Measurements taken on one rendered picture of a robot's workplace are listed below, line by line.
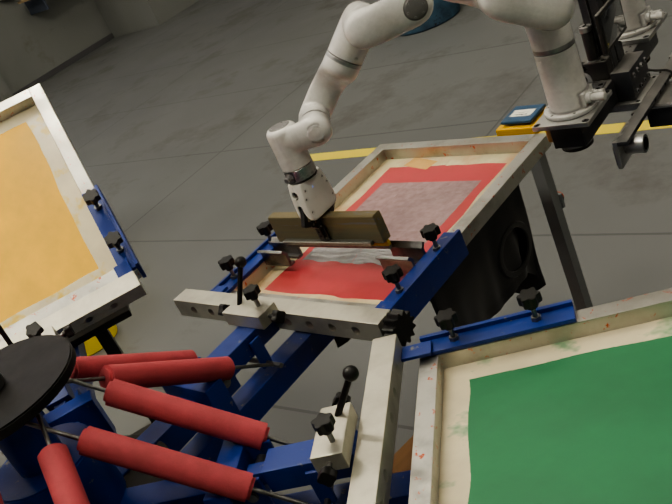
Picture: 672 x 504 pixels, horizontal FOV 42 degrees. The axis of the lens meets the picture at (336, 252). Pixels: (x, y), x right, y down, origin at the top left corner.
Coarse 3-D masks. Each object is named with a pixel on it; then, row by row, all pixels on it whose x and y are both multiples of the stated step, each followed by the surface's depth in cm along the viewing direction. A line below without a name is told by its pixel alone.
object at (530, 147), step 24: (384, 144) 269; (408, 144) 261; (432, 144) 254; (456, 144) 247; (480, 144) 242; (504, 144) 237; (528, 144) 229; (360, 168) 260; (528, 168) 224; (336, 192) 252; (504, 192) 216; (480, 216) 209; (264, 264) 232
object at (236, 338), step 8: (240, 328) 195; (248, 328) 193; (272, 328) 196; (232, 336) 193; (240, 336) 192; (248, 336) 191; (264, 336) 194; (272, 336) 196; (224, 344) 192; (232, 344) 190; (240, 344) 189; (248, 344) 191; (264, 344) 194; (216, 352) 190; (224, 352) 189; (232, 352) 188; (240, 352) 189; (248, 352) 191; (240, 360) 189; (248, 360) 191
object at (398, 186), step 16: (384, 176) 257; (400, 176) 252; (416, 176) 248; (432, 176) 244; (368, 192) 252; (384, 192) 247; (400, 192) 243; (416, 192) 239; (352, 208) 247; (368, 208) 243; (384, 208) 239; (400, 208) 235; (304, 256) 233; (288, 272) 229; (304, 272) 225; (320, 272) 222; (336, 272) 218; (272, 288) 224; (288, 288) 221; (304, 288) 218; (320, 288) 214
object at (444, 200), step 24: (456, 168) 242; (480, 168) 236; (432, 192) 235; (456, 192) 230; (408, 216) 229; (432, 216) 224; (456, 216) 218; (408, 240) 218; (360, 264) 217; (336, 288) 211; (360, 288) 207; (384, 288) 202
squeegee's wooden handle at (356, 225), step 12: (276, 216) 219; (288, 216) 216; (324, 216) 208; (336, 216) 205; (348, 216) 202; (360, 216) 200; (372, 216) 197; (276, 228) 222; (288, 228) 219; (300, 228) 216; (312, 228) 213; (336, 228) 207; (348, 228) 204; (360, 228) 202; (372, 228) 199; (384, 228) 200; (384, 240) 200
